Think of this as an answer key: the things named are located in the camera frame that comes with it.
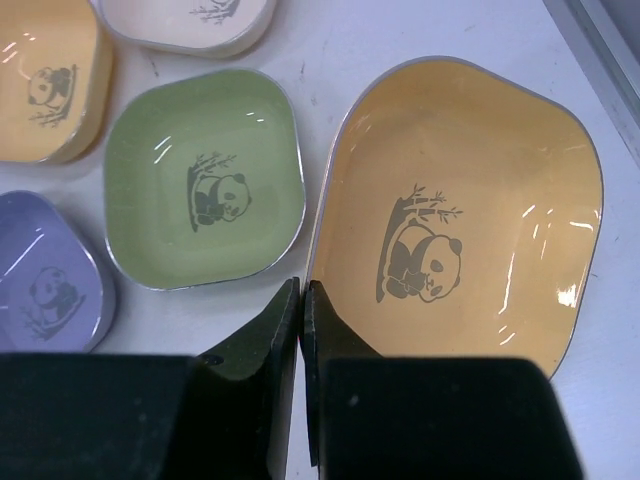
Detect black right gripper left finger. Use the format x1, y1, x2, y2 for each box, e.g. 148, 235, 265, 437
1, 278, 300, 479

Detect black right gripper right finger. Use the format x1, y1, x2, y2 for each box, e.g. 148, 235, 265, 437
303, 281, 583, 479

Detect purple square panda dish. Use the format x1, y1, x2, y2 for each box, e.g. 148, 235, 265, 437
1, 191, 116, 353

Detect green square panda dish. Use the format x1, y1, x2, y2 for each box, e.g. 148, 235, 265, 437
103, 68, 306, 291

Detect cream square panda dish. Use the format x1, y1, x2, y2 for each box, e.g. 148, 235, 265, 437
98, 0, 277, 59

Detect yellow square panda dish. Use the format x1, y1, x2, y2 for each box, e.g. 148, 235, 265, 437
1, 0, 114, 164

